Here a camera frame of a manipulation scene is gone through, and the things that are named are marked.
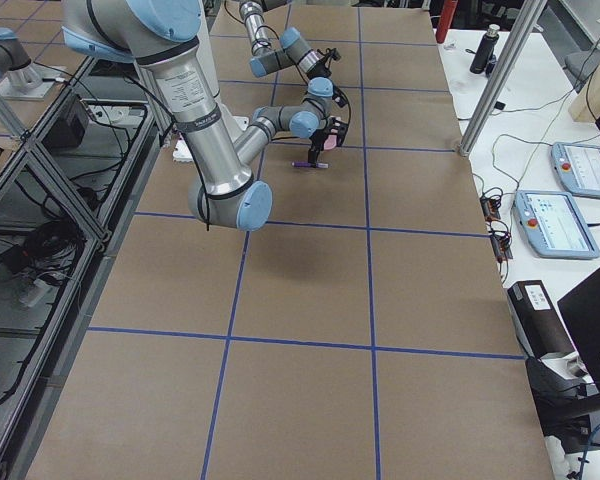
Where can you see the black box with label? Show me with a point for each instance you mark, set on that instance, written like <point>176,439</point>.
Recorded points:
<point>538,326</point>

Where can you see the aluminium frame post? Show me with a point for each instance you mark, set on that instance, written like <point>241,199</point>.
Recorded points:
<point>516,40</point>

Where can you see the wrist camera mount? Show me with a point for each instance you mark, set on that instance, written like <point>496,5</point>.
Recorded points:
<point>342,100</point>
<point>332,54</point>

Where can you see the near blue teach pendant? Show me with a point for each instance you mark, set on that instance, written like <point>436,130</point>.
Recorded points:
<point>554,226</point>

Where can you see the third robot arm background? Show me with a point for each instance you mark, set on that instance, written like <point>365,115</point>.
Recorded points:
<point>20,78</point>

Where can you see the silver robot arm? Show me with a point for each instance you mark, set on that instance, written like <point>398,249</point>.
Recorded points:
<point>271,53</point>
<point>170,39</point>

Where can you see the purple marker pen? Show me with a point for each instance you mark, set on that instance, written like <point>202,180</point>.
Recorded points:
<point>315,165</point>

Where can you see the red cylinder bottle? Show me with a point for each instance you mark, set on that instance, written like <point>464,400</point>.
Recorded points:
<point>445,20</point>

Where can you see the black water bottle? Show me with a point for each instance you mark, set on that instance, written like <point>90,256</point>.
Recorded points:
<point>485,49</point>

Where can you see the black monitor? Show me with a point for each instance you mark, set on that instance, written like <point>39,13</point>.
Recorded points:
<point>580,309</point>

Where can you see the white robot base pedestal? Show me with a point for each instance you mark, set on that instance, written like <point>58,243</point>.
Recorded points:
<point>234,125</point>

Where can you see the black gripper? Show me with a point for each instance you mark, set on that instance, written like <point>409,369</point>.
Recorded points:
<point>320,133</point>
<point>323,59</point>

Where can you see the blue teach pendant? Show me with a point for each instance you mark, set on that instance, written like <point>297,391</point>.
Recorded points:
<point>554,226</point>
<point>577,168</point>

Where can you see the far blue teach pendant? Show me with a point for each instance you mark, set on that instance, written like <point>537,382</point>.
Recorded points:
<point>577,168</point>

